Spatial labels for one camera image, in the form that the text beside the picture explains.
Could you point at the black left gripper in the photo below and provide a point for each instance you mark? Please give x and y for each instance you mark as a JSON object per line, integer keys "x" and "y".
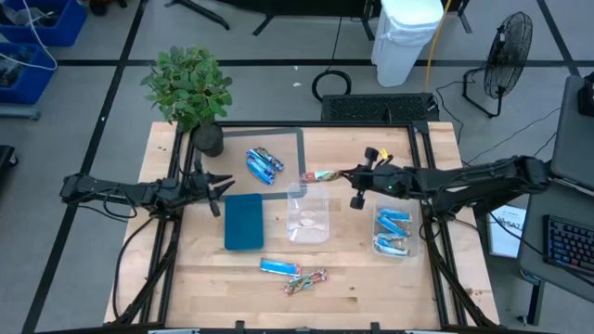
{"x": 199, "y": 190}

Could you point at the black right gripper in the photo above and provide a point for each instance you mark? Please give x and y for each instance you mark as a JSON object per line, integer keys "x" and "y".
{"x": 385, "y": 181}

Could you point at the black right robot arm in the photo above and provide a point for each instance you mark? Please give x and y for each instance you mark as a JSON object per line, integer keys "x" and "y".
{"x": 487, "y": 176}

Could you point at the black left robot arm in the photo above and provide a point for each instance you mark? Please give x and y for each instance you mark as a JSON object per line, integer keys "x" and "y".
{"x": 116, "y": 189}

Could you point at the grey-bordered mesh mat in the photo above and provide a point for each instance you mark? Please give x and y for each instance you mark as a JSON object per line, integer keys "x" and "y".
{"x": 232, "y": 158}

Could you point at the clear plastic bin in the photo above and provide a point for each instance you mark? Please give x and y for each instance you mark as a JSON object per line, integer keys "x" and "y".
{"x": 307, "y": 232}
{"x": 378, "y": 204}

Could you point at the blue plastic bin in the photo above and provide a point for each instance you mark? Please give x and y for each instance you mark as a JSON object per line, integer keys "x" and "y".
{"x": 243, "y": 222}

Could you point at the black plant pot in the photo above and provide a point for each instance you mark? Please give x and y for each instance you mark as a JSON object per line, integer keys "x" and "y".
{"x": 208, "y": 139}

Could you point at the green leafy plant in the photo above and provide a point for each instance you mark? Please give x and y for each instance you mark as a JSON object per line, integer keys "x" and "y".
{"x": 188, "y": 86}

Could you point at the white trash can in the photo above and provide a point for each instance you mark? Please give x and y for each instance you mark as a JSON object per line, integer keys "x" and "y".
{"x": 404, "y": 42}

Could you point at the white paper sign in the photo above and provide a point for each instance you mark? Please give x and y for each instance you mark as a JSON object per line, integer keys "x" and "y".
{"x": 508, "y": 232}

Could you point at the black partition screen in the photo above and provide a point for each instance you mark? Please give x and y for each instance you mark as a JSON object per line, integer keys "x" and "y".
{"x": 199, "y": 11}

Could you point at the dark grey desk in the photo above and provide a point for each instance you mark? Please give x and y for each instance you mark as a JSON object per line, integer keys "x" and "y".
{"x": 533, "y": 222}

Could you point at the black floor fan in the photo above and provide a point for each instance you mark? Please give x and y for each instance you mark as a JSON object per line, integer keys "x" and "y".
{"x": 508, "y": 55}

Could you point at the blue storage crate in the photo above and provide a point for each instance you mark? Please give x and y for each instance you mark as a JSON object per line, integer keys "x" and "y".
{"x": 69, "y": 28}
{"x": 37, "y": 83}

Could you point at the grey side table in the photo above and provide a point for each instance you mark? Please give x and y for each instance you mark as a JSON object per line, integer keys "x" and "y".
{"x": 573, "y": 134}

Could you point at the black backlit keyboard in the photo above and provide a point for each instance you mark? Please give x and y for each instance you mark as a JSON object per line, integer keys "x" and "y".
{"x": 571, "y": 243}

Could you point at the black aluminium frame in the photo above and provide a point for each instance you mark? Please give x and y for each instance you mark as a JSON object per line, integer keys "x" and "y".
{"x": 315, "y": 124}

